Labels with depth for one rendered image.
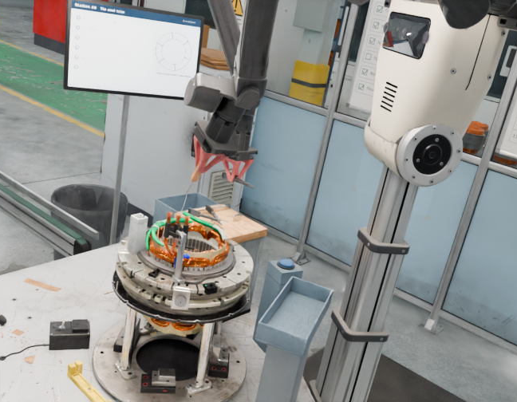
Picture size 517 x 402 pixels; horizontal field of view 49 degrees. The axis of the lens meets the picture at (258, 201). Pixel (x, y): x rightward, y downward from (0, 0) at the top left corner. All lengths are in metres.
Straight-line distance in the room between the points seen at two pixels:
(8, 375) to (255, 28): 0.96
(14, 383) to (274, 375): 0.59
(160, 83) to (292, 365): 1.36
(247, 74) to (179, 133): 2.64
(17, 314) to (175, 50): 1.18
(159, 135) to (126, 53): 1.64
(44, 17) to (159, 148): 1.98
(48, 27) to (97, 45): 3.12
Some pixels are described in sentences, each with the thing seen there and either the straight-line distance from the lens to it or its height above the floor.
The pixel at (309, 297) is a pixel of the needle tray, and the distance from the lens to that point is 1.43.
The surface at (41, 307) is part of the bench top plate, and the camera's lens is 1.72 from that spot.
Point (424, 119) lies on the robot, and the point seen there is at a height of 1.51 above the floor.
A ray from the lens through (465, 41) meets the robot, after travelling 1.27.
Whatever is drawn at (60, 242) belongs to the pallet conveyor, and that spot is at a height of 0.71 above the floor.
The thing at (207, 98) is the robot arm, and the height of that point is 1.49.
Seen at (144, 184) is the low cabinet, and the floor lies 0.30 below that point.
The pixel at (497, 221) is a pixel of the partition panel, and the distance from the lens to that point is 3.35.
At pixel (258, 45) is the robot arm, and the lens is 1.07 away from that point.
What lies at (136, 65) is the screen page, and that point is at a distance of 2.30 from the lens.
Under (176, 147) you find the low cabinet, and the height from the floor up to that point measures 0.65.
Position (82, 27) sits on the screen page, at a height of 1.46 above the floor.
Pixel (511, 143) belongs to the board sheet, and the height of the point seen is 1.20.
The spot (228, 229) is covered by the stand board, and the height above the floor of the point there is 1.06.
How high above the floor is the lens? 1.71
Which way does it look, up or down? 20 degrees down
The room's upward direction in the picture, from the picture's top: 11 degrees clockwise
